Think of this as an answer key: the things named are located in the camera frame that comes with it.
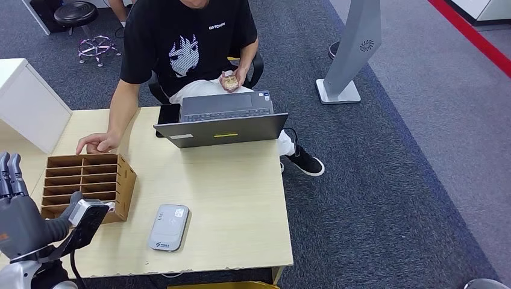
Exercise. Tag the black cabinet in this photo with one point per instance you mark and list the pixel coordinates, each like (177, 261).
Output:
(44, 12)

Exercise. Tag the black shoe white sole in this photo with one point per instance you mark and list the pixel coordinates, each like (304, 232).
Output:
(307, 163)

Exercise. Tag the brown slotted card organizer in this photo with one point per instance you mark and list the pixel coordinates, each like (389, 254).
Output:
(125, 187)

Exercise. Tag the black phone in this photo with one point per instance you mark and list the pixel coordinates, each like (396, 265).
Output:
(168, 113)

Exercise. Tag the white furniture unit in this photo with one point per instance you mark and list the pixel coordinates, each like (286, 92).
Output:
(479, 10)

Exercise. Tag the white cabinet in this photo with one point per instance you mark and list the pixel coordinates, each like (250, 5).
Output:
(32, 107)

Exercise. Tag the white card sleeve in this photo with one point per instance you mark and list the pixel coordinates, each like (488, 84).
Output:
(110, 206)

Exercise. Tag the dark round base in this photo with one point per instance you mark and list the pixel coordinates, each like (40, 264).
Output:
(333, 50)

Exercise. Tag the grey laptop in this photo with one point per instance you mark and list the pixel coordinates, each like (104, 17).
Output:
(222, 135)

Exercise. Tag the black round stool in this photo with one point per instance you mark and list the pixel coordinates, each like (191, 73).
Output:
(76, 14)

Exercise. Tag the person's left forearm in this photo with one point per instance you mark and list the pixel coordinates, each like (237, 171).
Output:
(248, 56)

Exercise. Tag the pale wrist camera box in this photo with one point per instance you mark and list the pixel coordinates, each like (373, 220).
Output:
(88, 227)

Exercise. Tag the white panel edge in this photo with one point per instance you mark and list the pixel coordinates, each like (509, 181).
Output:
(36, 18)

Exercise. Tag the grey kiosk stand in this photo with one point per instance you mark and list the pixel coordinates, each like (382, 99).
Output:
(355, 40)

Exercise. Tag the grey card reader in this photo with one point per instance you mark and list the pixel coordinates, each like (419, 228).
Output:
(169, 228)

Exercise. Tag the person's left hand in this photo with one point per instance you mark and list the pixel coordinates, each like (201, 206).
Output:
(242, 77)

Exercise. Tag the person's right forearm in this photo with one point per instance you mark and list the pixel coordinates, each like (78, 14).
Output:
(121, 107)

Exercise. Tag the person's right hand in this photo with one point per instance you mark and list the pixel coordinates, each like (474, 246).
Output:
(102, 142)

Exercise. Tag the small stack of cards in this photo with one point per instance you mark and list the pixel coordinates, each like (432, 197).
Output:
(230, 82)

